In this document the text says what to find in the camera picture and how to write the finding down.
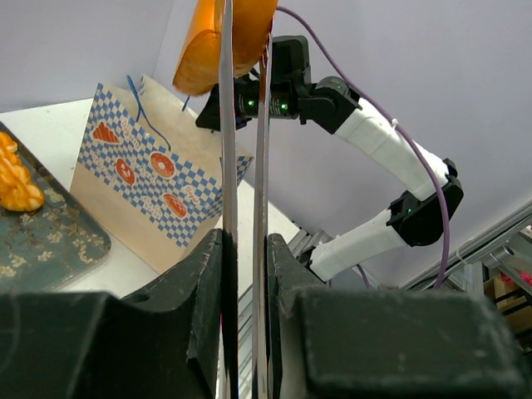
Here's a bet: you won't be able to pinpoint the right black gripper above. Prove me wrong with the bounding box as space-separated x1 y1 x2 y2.
195 78 299 131

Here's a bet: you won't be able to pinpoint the metal baking tray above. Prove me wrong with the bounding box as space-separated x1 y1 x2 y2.
1 124 111 293

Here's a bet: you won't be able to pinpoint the twisted orange pastry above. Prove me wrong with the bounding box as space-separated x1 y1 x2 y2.
1 131 45 212

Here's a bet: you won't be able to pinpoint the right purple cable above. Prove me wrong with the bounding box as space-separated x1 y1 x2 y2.
276 6 452 291

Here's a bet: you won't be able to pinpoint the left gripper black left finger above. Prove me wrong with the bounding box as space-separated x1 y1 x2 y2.
1 229 222 398

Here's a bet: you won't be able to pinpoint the metal tongs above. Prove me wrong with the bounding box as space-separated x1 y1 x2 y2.
215 0 275 399

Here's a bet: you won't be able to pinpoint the long baguette bread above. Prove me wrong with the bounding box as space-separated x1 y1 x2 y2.
172 0 278 97

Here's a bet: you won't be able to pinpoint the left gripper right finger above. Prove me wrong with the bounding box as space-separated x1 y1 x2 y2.
266 234 531 398

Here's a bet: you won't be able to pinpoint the blue checkered paper bag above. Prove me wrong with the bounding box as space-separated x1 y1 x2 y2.
69 73 254 275

